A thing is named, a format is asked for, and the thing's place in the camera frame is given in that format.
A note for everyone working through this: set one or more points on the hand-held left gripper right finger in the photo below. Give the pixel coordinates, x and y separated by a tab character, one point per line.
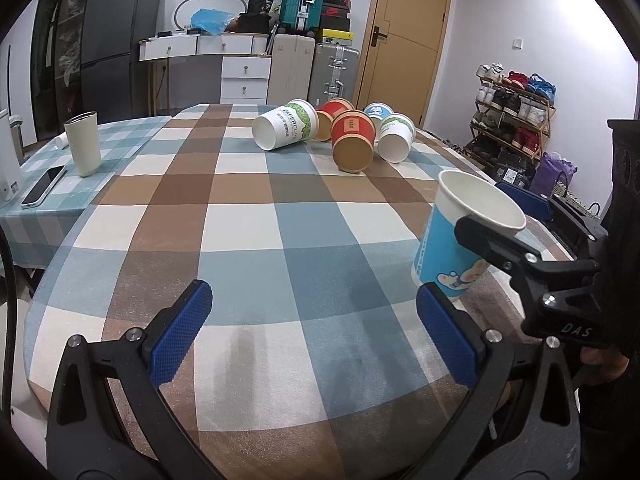
445	341

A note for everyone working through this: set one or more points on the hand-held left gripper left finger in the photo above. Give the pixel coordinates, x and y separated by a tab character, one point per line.
179	331

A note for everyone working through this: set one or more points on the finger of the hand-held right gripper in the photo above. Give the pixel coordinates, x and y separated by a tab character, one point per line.
505	252
525	203

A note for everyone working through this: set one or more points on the blue cartoon paper cup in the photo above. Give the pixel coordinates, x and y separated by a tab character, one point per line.
445	240

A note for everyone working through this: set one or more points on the small white green paper cup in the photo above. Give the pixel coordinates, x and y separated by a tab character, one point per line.
395	136

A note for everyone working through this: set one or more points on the small blue paper cup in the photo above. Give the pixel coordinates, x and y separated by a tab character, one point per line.
377	111

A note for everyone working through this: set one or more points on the red and kraft paper cup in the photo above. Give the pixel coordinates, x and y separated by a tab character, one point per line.
352	134

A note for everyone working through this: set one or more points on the large white green paper cup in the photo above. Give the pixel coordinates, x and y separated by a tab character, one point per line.
287	124

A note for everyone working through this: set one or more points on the person's right hand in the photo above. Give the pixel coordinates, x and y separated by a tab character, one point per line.
602	362

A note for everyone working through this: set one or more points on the black patterned bag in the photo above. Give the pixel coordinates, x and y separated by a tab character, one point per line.
512	170

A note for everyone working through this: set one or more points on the purple bag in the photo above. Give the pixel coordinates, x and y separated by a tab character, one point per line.
552	172

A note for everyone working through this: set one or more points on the wooden shoe rack with shoes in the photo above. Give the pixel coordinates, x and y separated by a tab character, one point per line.
510	110

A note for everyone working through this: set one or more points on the brown blue plaid tablecloth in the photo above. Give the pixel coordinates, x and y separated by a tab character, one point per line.
280	260

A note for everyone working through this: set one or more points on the smartphone with white case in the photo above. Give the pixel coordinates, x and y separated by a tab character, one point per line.
44	186

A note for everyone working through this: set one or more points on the teal checked tablecloth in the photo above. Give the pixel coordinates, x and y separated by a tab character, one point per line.
125	135

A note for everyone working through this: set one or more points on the white tumbler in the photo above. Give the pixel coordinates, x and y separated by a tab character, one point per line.
82	145

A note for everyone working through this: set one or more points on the wooden door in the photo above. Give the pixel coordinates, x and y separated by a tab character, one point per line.
410	25

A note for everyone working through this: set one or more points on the white paper roll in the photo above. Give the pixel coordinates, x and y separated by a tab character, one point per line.
61	141

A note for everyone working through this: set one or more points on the silver suitcase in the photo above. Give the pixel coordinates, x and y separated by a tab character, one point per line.
332	75

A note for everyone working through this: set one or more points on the white appliance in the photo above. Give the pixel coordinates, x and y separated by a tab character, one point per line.
7	170

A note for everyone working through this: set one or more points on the yellow shoe box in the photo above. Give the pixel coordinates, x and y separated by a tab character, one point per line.
335	36

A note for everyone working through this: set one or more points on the grey bin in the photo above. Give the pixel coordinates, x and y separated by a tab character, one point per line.
16	135

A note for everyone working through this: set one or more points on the red and black shoe box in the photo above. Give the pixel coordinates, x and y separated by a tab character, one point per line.
335	16

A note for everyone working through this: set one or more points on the white suitcase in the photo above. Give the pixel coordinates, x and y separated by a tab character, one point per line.
290	70

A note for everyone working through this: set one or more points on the white dresser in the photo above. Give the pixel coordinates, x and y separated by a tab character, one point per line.
240	67

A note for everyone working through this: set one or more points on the dark grey refrigerator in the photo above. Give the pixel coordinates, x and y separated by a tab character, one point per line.
120	40

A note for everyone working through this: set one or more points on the dark glass-door cabinet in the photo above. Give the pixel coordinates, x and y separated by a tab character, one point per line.
57	50

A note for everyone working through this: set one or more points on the blue plastic bag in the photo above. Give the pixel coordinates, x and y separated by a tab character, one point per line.
212	20

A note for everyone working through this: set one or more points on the oval mirror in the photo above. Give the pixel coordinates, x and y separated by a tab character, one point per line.
182	10

